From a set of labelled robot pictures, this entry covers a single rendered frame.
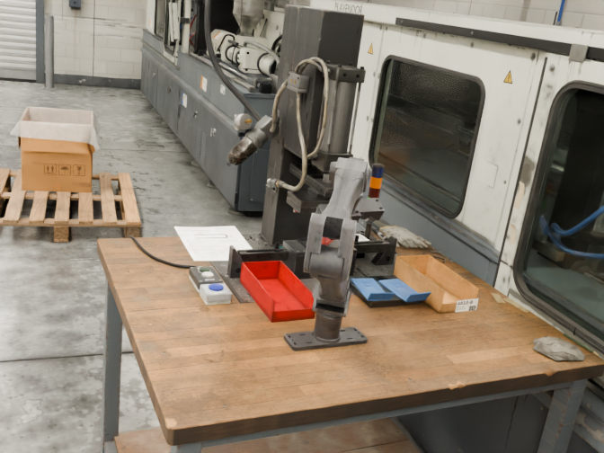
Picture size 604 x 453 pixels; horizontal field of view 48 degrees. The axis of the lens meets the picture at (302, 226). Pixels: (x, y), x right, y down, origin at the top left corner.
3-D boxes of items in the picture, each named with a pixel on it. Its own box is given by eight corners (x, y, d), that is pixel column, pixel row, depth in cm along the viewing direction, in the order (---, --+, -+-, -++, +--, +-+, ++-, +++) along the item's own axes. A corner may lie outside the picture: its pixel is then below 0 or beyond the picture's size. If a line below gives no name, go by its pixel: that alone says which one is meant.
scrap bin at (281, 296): (270, 323, 168) (273, 301, 167) (239, 281, 190) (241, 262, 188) (314, 318, 173) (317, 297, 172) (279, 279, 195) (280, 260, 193)
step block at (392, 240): (375, 265, 214) (379, 239, 211) (371, 262, 217) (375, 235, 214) (393, 264, 217) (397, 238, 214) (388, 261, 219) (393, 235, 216)
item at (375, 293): (368, 303, 182) (370, 293, 181) (350, 279, 196) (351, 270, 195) (393, 302, 184) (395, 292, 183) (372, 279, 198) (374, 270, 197)
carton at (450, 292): (439, 316, 186) (443, 290, 183) (392, 279, 207) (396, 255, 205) (475, 313, 191) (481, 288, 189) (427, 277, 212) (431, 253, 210)
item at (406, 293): (409, 304, 184) (411, 294, 183) (377, 281, 197) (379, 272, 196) (429, 301, 187) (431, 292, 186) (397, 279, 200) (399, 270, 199)
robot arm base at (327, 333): (286, 307, 160) (297, 321, 154) (359, 301, 168) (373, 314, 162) (282, 337, 162) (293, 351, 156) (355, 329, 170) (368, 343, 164)
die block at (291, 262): (292, 279, 196) (296, 255, 193) (279, 266, 204) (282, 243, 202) (353, 276, 204) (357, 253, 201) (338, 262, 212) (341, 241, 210)
